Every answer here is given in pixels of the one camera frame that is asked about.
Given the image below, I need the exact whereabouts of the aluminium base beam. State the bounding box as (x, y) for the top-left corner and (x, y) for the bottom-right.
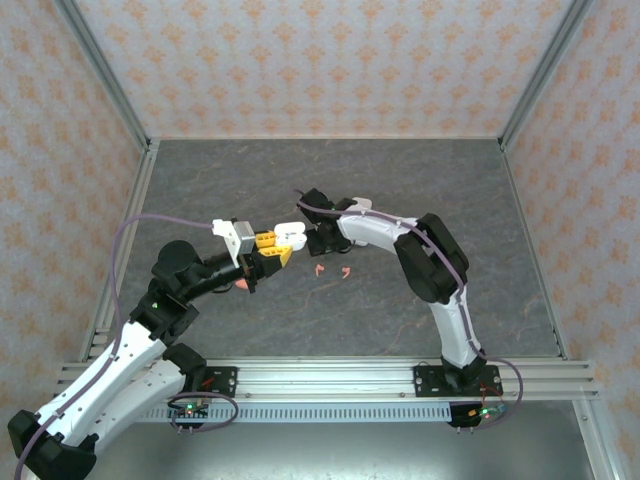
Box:
(57, 355), (601, 402)

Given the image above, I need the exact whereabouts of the electronics board with led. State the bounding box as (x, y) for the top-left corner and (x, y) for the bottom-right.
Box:
(167, 399), (210, 426)
(449, 402), (506, 426)

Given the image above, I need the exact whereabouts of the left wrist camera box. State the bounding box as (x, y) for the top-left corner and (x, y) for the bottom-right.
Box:
(212, 218), (257, 269)

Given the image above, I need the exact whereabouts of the aluminium table edge rail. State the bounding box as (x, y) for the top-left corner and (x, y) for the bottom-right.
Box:
(79, 139), (162, 361)
(498, 139), (569, 359)

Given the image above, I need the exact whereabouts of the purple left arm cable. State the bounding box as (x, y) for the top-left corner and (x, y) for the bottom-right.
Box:
(10, 213), (217, 480)

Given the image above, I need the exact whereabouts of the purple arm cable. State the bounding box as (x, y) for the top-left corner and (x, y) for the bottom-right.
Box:
(292, 188), (525, 431)
(10, 213), (217, 480)

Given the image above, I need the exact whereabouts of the thin wire loop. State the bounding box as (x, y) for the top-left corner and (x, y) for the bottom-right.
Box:
(166, 391), (239, 435)

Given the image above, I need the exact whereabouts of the slotted cable duct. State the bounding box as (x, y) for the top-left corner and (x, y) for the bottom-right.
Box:
(107, 403), (454, 424)

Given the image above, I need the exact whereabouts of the aluminium frame post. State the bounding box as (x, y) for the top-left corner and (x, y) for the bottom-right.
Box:
(53, 0), (153, 151)
(498, 0), (596, 151)

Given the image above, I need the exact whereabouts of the grey metal base plate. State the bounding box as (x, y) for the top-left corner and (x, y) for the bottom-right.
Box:
(89, 422), (591, 480)

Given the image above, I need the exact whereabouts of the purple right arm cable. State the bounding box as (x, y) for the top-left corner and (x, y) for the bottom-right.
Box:
(292, 188), (525, 431)

